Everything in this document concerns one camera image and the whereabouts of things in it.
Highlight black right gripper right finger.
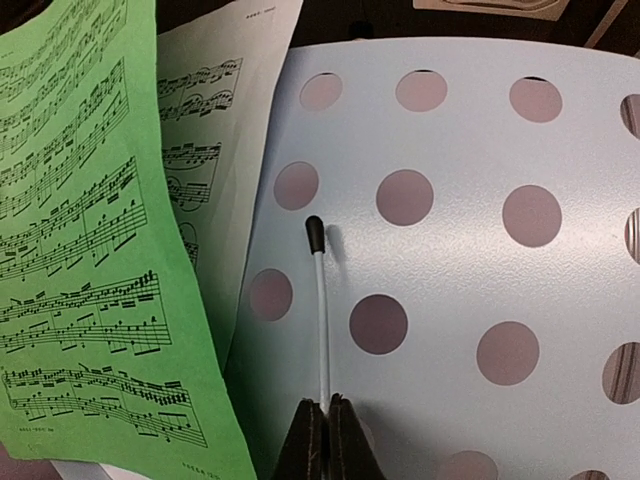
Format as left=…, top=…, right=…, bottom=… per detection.
left=328, top=394, right=386, bottom=480

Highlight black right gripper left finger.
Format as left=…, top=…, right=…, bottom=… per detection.
left=272, top=399, right=326, bottom=480

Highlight green sheet music page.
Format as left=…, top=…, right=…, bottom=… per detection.
left=1, top=1, right=254, bottom=479

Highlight light blue music stand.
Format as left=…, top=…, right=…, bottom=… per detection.
left=227, top=38, right=639, bottom=479

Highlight white sheet music page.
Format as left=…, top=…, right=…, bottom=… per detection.
left=157, top=1, right=302, bottom=363

